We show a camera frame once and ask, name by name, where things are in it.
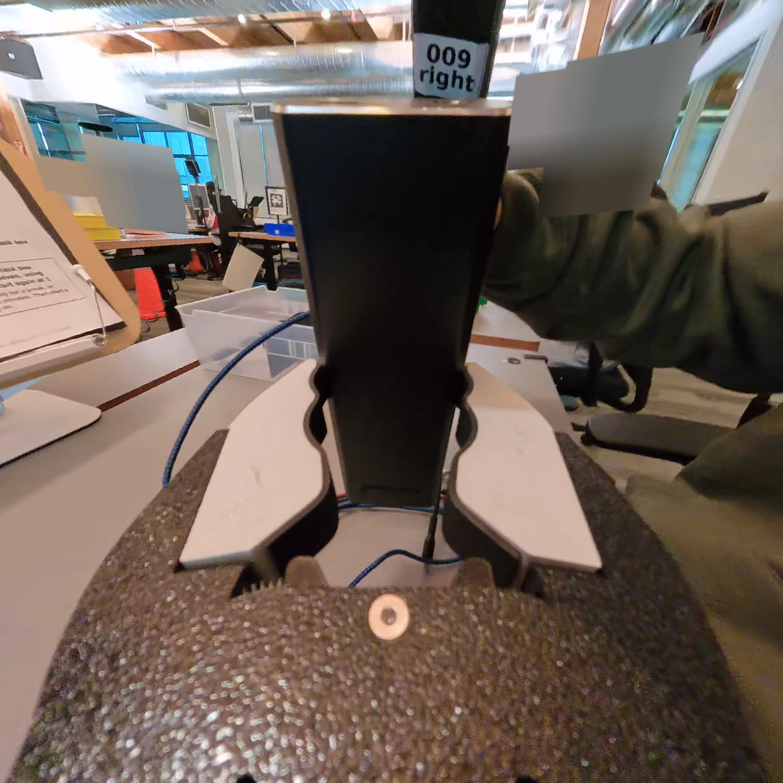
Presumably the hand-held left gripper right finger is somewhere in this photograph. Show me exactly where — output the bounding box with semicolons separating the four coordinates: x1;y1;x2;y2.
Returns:
442;362;603;577

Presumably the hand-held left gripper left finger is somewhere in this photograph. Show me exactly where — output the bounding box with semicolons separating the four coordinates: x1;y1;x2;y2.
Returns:
179;360;340;573

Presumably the red blue braided multi-head cable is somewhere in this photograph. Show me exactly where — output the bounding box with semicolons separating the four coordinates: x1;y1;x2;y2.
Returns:
162;311;466;589

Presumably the black USB hub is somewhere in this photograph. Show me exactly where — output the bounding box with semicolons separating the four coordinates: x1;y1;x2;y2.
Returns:
271;101;512;490

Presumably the person's right forearm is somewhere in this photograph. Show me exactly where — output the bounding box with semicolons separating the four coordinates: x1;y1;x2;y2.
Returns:
483;171;783;395

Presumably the black office chair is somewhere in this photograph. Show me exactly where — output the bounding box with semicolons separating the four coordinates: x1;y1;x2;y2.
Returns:
551;343;772;466

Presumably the orange traffic cone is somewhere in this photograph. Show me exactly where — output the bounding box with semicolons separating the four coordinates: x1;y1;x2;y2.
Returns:
133;269;167;320

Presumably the person's olive clothing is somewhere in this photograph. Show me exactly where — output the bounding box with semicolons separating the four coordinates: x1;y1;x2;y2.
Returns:
624;404;783;783

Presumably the white stand base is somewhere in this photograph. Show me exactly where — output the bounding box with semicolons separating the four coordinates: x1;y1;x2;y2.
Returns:
0;388;102;466

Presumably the background work table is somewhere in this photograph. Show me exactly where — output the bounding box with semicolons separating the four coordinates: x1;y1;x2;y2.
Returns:
92;229;215;307

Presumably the instruction sheet board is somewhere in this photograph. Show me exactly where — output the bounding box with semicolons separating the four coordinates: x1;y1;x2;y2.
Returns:
0;86;142;380

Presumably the silver ventilation duct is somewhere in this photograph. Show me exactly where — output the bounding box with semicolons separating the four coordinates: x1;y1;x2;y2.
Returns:
119;43;417;105

